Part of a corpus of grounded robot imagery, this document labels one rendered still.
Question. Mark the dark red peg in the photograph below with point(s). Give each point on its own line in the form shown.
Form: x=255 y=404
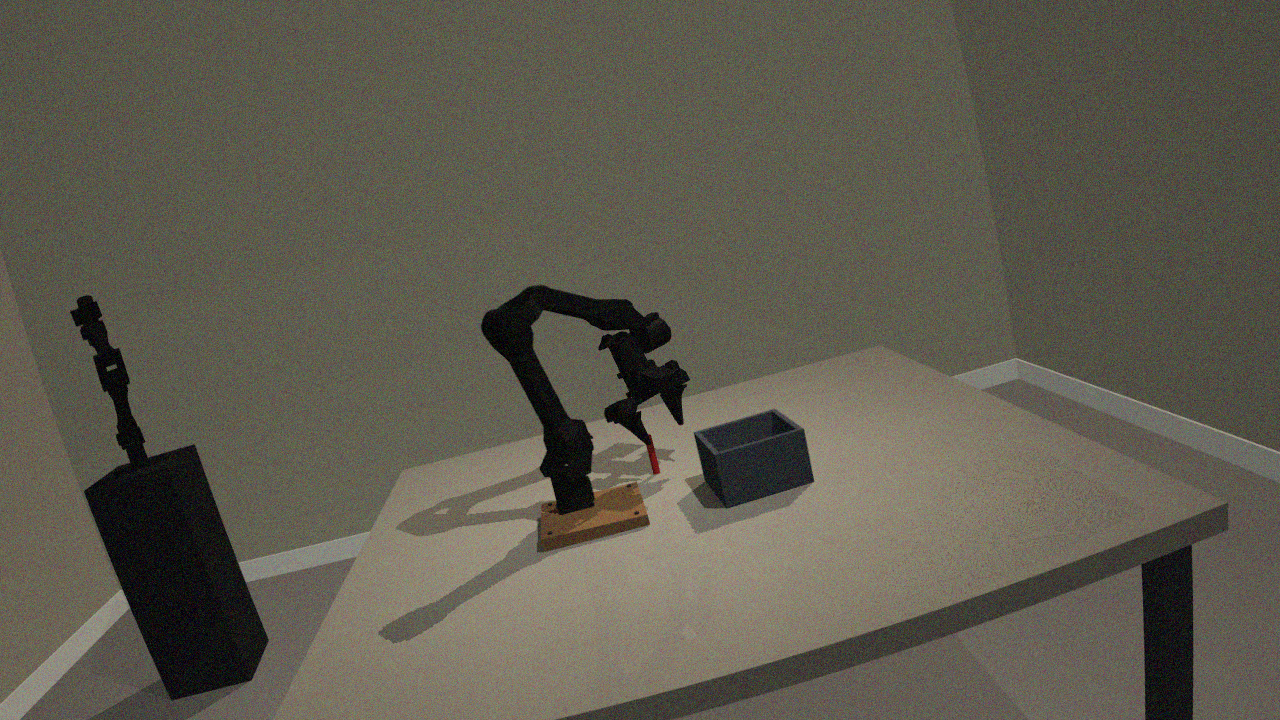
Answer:
x=652 y=456

